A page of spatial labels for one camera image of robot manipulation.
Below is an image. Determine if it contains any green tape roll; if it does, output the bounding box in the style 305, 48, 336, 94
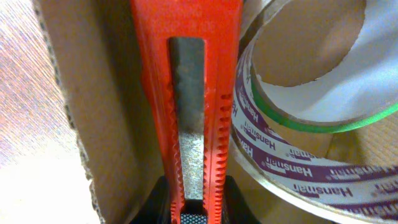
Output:
251, 0, 397, 133

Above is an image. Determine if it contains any orange utility knife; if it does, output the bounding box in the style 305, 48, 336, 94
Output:
131, 0, 243, 223

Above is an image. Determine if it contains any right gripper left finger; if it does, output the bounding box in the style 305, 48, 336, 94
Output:
130, 176, 171, 224

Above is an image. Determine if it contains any beige masking tape roll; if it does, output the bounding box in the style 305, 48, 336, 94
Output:
230, 1, 397, 223

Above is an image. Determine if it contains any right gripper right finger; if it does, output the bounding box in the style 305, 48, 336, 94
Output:
222, 175, 260, 224

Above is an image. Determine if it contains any cardboard box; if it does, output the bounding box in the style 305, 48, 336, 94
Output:
34, 0, 397, 223

